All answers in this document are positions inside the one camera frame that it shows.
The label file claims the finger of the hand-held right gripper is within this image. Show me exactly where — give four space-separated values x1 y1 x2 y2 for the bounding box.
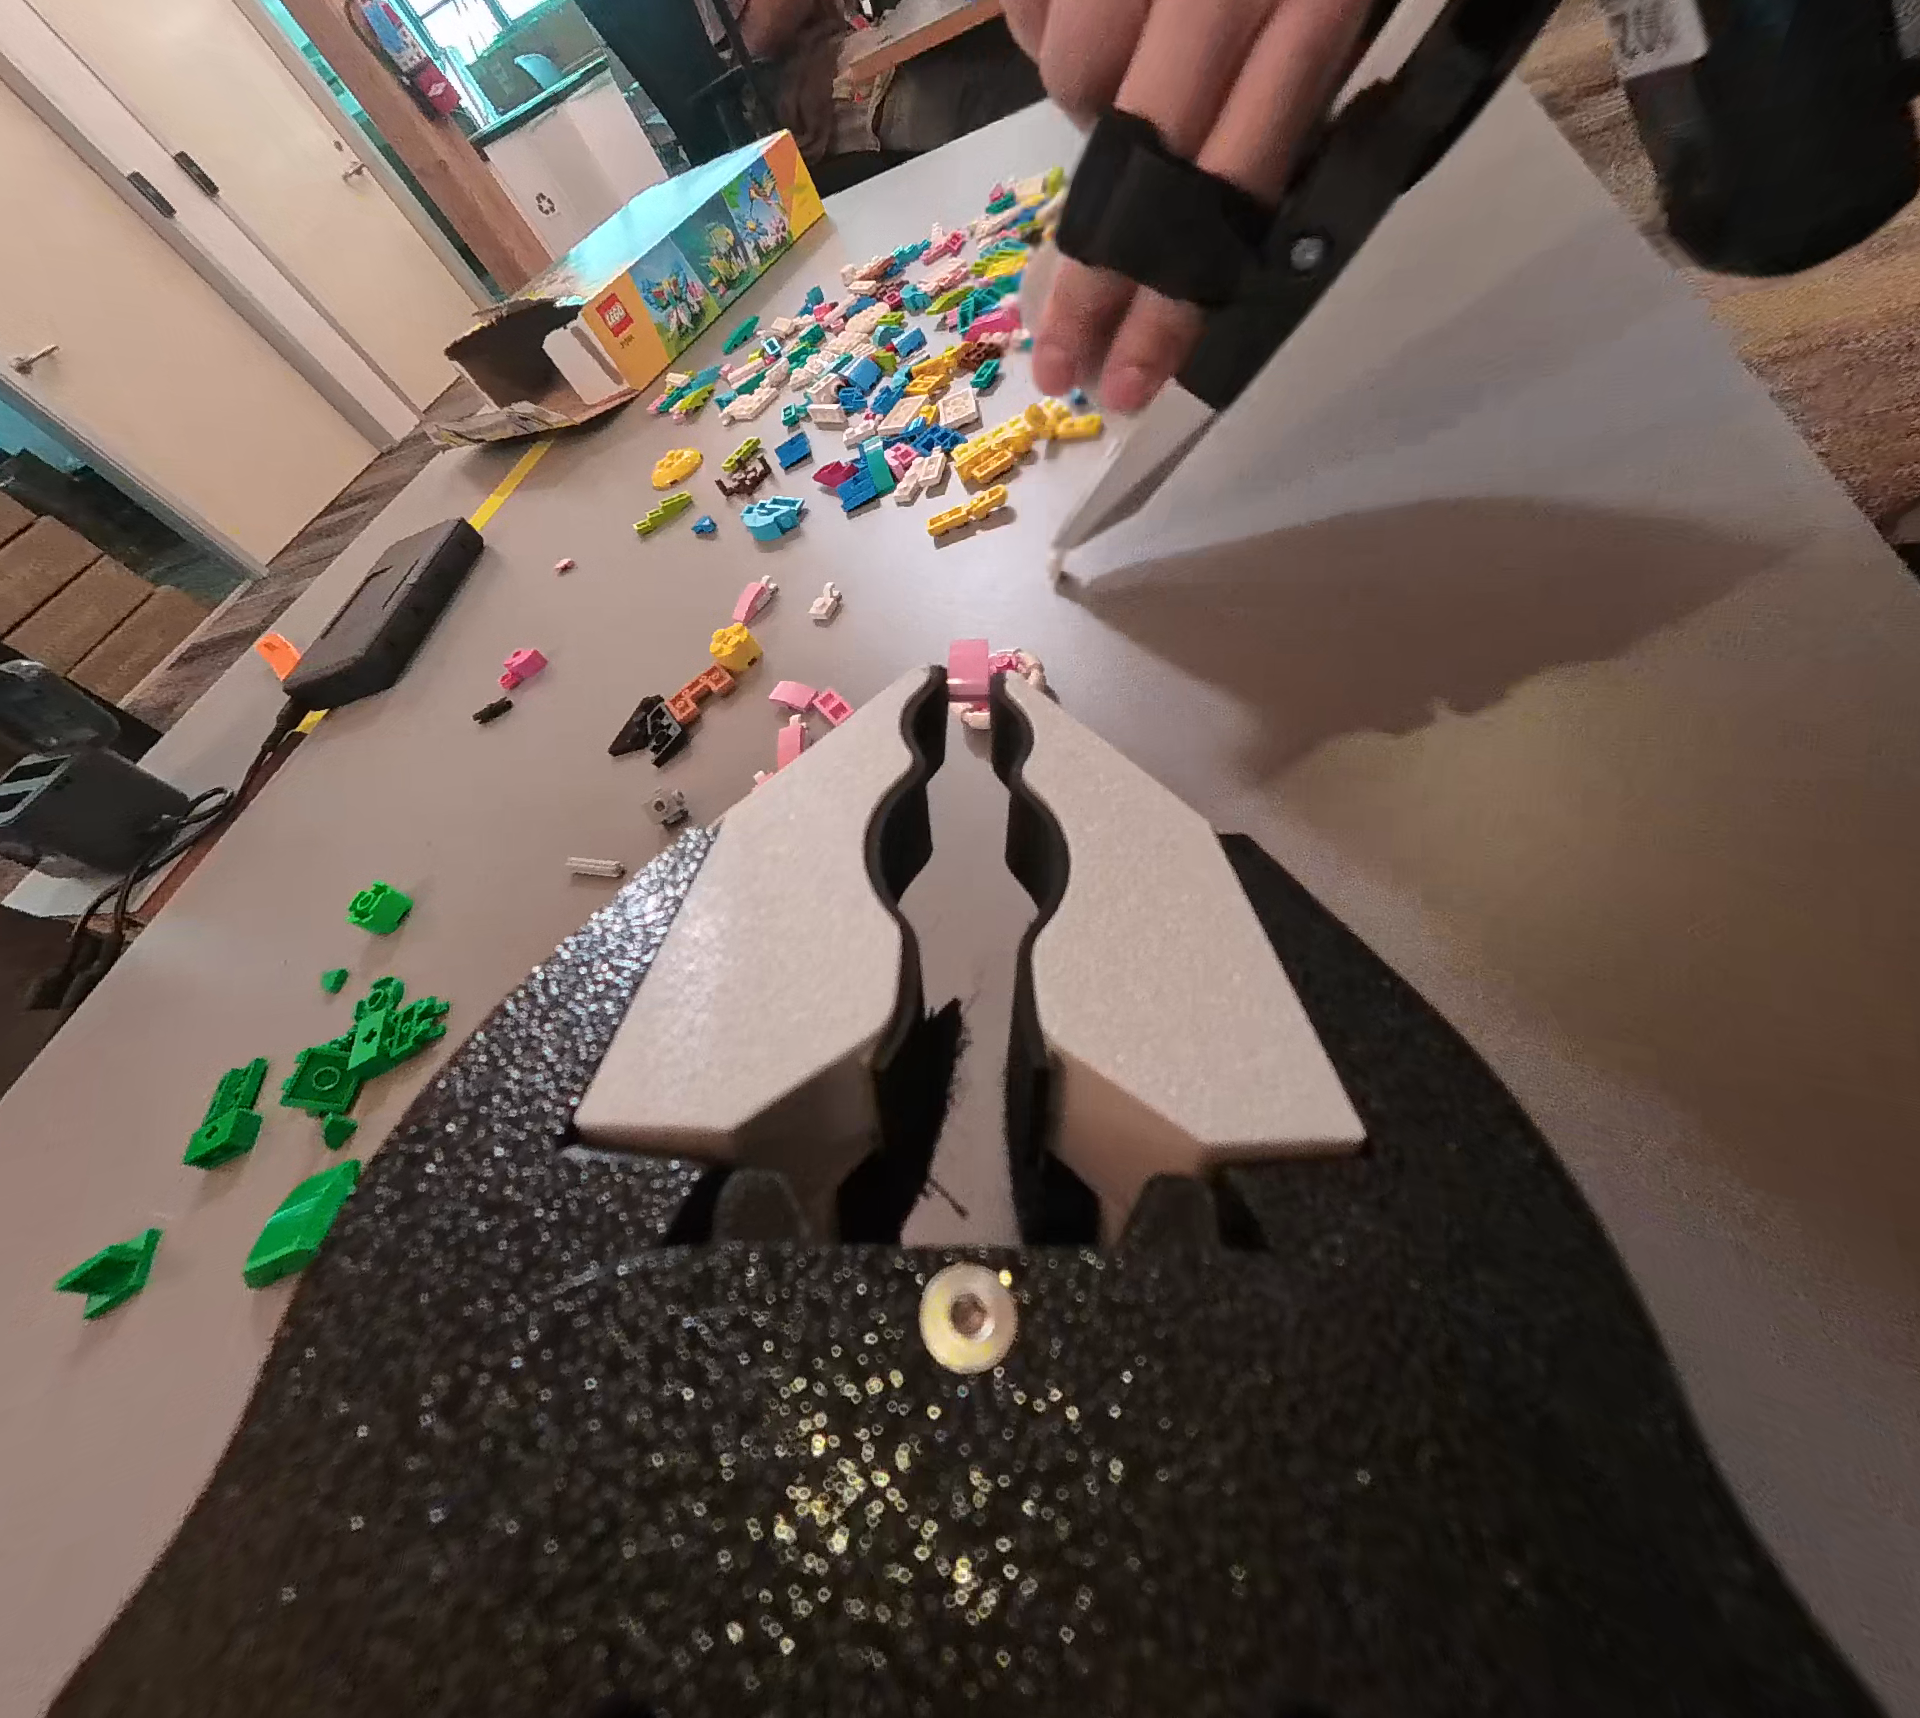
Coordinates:
1050 0 1557 590

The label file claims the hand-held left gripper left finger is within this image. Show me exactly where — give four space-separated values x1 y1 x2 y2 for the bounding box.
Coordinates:
575 664 950 1248

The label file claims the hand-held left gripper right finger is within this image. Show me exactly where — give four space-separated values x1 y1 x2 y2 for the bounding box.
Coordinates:
991 672 1370 1251

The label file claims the white pink brick flower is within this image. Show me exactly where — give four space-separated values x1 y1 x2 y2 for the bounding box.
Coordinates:
960 643 1057 735

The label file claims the grey desk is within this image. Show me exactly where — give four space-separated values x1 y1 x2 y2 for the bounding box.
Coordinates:
0 75 1920 1718

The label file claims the wooden far desk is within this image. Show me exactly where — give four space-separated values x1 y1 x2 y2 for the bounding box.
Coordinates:
837 0 1010 89

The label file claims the pile of colourful bricks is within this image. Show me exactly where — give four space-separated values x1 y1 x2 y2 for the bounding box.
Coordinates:
645 165 1113 543

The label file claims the group of green bricks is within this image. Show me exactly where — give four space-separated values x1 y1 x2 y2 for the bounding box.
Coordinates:
54 879 452 1323

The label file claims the colourful toy brick box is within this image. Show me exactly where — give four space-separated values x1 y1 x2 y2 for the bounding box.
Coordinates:
425 130 831 449

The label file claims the black power adapter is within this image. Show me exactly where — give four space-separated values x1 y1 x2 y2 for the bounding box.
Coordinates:
283 514 488 710

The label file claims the yellow tape strip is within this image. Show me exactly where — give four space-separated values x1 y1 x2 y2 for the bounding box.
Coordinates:
469 440 555 531

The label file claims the white recycling bin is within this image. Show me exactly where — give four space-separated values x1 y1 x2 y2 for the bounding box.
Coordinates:
476 65 672 254

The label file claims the dark office chair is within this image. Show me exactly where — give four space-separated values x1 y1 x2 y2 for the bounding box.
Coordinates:
549 0 756 171

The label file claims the black device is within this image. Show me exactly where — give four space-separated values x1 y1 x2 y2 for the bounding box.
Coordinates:
0 656 198 877

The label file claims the white door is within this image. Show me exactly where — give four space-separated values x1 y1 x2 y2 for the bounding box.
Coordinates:
0 0 498 311
0 0 426 568

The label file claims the red fire extinguisher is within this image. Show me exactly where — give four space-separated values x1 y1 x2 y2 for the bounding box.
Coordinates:
343 0 462 127

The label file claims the glass partition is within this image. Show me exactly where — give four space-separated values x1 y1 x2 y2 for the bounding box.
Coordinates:
0 372 259 581

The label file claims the black cable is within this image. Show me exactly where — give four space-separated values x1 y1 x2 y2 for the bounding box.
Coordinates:
23 699 325 1019

